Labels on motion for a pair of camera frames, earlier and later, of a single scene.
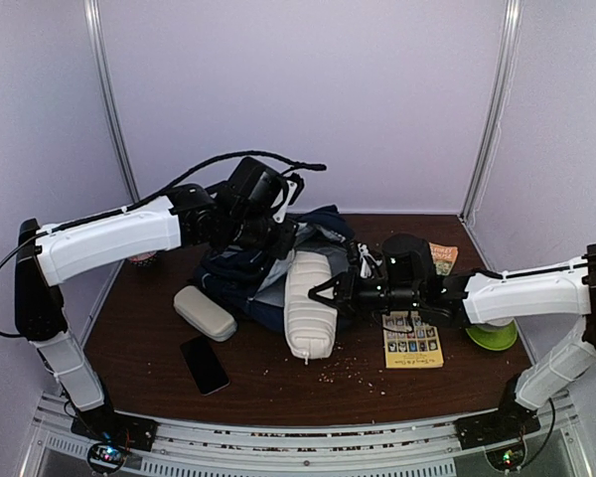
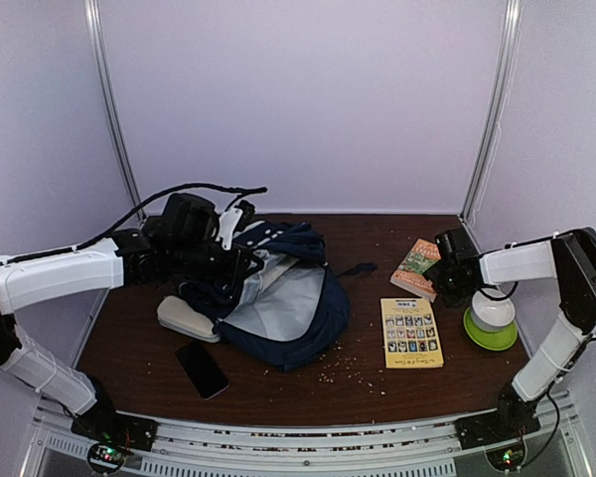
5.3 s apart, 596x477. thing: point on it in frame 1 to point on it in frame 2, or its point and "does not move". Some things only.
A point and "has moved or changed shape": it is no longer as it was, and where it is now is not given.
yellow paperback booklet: [409, 342] does not move
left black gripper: [280, 248] to [234, 270]
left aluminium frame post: [98, 42] does not move
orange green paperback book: [444, 257] has moved or changed shape
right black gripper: [347, 296] to [448, 299]
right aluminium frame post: [503, 87] does not move
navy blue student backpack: [254, 281] has moved or changed shape
